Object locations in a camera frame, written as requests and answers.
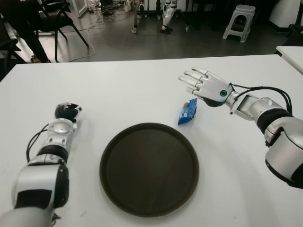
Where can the black metal-frame chair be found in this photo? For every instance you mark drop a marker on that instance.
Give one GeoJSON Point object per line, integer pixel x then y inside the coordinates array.
{"type": "Point", "coordinates": [56, 22]}

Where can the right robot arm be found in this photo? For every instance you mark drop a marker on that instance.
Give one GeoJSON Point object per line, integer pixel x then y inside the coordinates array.
{"type": "Point", "coordinates": [284, 151]}

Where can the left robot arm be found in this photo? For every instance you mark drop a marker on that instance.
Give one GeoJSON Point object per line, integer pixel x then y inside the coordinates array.
{"type": "Point", "coordinates": [40, 179]}

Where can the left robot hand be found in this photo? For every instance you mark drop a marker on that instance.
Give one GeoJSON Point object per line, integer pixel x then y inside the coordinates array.
{"type": "Point", "coordinates": [66, 112]}

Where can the grey plastic stool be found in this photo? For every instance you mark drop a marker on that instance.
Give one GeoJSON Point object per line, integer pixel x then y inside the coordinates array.
{"type": "Point", "coordinates": [243, 10]}

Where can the black office chair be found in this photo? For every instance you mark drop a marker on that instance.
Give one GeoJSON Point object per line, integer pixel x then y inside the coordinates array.
{"type": "Point", "coordinates": [9, 46]}

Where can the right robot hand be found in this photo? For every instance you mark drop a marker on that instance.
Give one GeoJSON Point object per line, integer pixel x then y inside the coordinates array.
{"type": "Point", "coordinates": [213, 86]}

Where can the white framed panel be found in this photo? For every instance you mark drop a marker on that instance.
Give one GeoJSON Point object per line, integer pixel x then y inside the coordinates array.
{"type": "Point", "coordinates": [80, 7]}

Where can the black armrest seat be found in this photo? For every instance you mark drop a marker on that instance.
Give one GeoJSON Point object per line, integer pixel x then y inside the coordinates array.
{"type": "Point", "coordinates": [294, 30]}

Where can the black wheeled gantry frame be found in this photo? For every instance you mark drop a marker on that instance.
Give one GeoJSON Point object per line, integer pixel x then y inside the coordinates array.
{"type": "Point", "coordinates": [135, 21]}

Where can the white humanoid robot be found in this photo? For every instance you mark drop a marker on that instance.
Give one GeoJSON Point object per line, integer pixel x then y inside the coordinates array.
{"type": "Point", "coordinates": [166, 14]}

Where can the person in black trousers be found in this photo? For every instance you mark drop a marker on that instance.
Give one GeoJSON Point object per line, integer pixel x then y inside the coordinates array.
{"type": "Point", "coordinates": [35, 42]}

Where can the round dark brown tray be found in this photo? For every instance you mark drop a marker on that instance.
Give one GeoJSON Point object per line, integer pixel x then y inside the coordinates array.
{"type": "Point", "coordinates": [149, 170]}

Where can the blue Oreo cookie packet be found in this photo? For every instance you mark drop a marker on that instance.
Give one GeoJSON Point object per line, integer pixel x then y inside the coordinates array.
{"type": "Point", "coordinates": [188, 114]}

